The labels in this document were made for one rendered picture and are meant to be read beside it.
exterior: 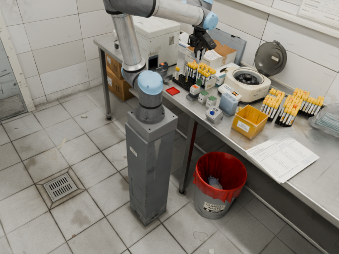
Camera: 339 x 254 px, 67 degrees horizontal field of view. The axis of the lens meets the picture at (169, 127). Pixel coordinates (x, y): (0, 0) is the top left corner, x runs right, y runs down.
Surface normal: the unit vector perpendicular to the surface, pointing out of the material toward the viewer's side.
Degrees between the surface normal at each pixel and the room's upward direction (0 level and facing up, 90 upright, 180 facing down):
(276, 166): 1
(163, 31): 89
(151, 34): 89
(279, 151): 1
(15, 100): 90
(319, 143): 0
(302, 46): 90
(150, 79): 10
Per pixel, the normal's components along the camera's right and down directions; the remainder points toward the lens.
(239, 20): -0.76, 0.40
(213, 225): 0.07, -0.74
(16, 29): 0.65, 0.54
